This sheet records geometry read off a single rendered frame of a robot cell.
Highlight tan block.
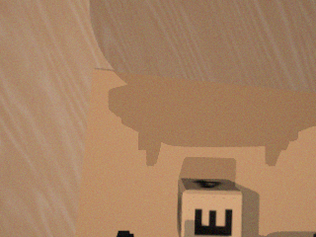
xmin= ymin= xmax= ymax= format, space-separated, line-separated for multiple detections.
xmin=177 ymin=179 xmax=244 ymax=237

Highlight tan mat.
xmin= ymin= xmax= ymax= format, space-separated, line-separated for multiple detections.
xmin=75 ymin=69 xmax=316 ymax=237

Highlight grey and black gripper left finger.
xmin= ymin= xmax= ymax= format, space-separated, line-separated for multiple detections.
xmin=117 ymin=230 xmax=134 ymax=237

